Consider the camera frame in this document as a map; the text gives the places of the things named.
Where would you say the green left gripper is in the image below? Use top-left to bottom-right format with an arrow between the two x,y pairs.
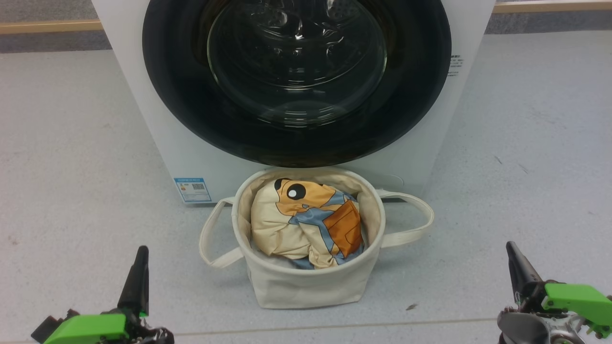
43,246 -> 175,344

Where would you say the white front-load washing machine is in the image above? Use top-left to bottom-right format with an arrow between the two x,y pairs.
91,0 -> 496,205

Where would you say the cream canvas laundry basket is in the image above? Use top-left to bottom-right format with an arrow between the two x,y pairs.
199,166 -> 435,310

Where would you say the cream cartoon print garment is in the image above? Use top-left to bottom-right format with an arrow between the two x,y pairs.
251,178 -> 365,269

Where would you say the blue energy label sticker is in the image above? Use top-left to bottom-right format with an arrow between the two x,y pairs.
173,177 -> 212,204

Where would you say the washing machine glass door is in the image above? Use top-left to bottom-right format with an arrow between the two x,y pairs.
142,0 -> 452,168

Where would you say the round white filter cover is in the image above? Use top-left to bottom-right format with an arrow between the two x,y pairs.
378,173 -> 405,192

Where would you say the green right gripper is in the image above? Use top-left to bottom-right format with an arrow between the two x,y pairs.
506,241 -> 612,339

